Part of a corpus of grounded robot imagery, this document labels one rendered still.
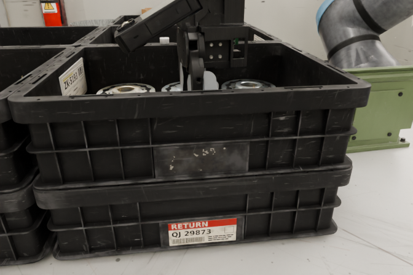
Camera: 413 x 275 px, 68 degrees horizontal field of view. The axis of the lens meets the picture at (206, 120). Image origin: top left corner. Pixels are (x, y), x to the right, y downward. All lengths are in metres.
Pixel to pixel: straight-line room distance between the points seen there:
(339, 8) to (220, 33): 0.45
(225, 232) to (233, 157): 0.11
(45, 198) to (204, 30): 0.27
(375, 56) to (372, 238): 0.37
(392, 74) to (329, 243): 0.37
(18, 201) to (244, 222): 0.28
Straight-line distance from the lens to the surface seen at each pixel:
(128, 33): 0.39
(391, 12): 0.76
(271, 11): 3.94
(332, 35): 0.78
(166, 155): 0.36
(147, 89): 0.57
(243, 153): 0.37
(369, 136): 0.75
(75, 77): 0.54
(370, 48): 0.75
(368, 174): 0.68
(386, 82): 0.72
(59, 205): 0.41
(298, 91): 0.35
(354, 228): 0.54
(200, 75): 0.38
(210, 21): 0.41
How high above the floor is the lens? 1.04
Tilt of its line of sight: 24 degrees down
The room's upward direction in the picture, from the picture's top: straight up
